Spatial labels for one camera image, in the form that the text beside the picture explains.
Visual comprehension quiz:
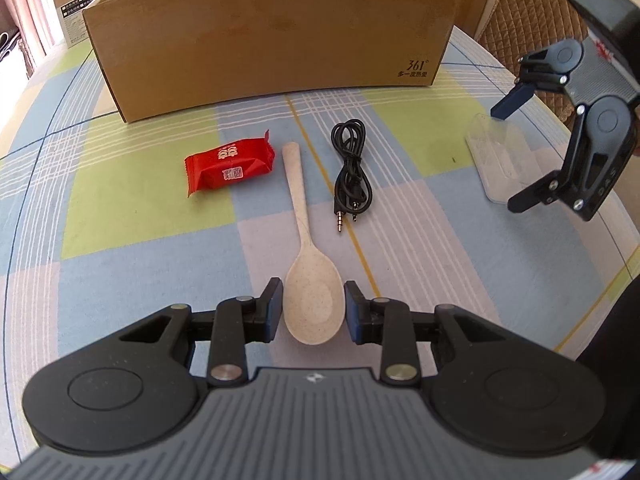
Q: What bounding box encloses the pink curtain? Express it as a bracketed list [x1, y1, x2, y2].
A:
[4, 0, 54, 78]

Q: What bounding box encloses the red snack packet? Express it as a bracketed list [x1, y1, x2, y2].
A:
[184, 131, 276, 196]

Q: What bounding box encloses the plaid tablecloth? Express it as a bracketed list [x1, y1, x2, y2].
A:
[1, 30, 639, 466]

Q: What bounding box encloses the brown cardboard box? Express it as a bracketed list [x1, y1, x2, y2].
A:
[84, 0, 461, 122]

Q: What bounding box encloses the clear plastic blister pack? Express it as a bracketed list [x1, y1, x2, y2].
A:
[465, 112, 568, 205]

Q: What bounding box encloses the brown quilted chair cushion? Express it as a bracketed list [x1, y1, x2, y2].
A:
[478, 0, 588, 128]

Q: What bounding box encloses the black audio cable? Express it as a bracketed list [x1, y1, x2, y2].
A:
[330, 118, 374, 233]

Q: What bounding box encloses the beige plastic spoon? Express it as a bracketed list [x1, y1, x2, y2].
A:
[282, 142, 345, 346]

